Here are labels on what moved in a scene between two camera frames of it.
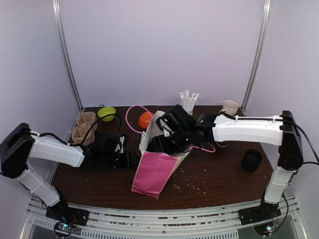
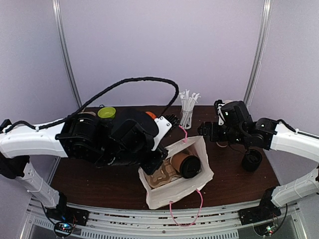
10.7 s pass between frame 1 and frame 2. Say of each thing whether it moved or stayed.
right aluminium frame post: stayed
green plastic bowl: stayed
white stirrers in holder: stayed
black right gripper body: moved
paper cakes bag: moved
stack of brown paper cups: stayed
